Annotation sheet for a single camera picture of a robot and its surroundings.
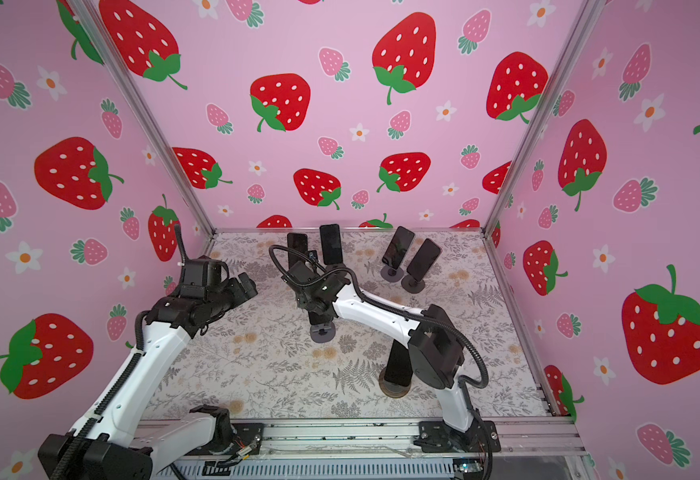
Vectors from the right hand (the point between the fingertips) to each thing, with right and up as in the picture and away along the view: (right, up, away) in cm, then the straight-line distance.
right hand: (310, 289), depth 85 cm
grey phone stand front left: (+3, -14, +5) cm, 15 cm away
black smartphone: (+28, +13, +15) cm, 34 cm away
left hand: (-17, +1, -6) cm, 18 cm away
